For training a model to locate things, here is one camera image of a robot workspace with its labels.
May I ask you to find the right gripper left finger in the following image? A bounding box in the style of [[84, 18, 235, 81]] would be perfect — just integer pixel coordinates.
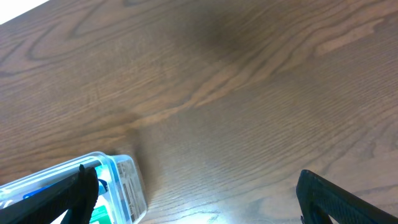
[[1, 164, 99, 224]]

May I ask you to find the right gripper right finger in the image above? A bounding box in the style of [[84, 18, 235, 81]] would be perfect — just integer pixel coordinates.
[[296, 169, 397, 224]]

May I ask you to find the white blue Panadol box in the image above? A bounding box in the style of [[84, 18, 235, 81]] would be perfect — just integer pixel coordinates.
[[89, 204, 114, 224]]

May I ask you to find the clear plastic container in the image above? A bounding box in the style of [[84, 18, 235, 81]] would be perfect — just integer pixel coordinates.
[[1, 152, 147, 223]]

